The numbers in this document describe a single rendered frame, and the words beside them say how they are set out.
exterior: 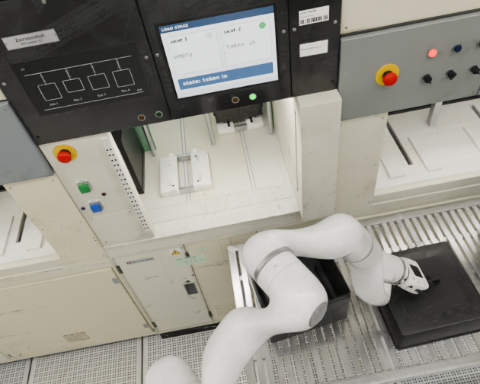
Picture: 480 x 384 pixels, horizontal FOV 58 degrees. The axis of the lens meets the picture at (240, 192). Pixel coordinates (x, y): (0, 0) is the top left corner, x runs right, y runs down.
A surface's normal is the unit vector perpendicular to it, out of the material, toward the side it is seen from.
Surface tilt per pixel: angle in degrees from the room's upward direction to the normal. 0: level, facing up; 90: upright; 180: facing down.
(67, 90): 90
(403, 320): 0
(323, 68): 90
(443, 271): 0
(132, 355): 0
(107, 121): 90
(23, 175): 90
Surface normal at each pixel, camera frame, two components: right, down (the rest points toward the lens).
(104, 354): -0.12, -0.65
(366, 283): -0.47, 0.39
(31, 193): 0.15, 0.73
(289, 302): -0.55, -0.22
